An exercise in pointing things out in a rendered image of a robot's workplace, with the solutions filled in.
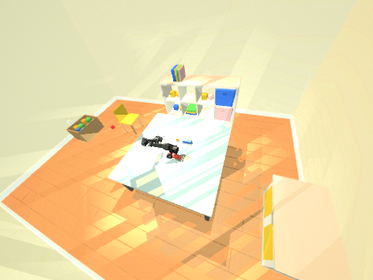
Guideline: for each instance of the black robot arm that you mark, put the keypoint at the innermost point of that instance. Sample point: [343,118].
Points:
[154,142]

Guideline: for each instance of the blue bar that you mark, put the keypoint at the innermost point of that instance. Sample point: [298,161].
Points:
[187,140]

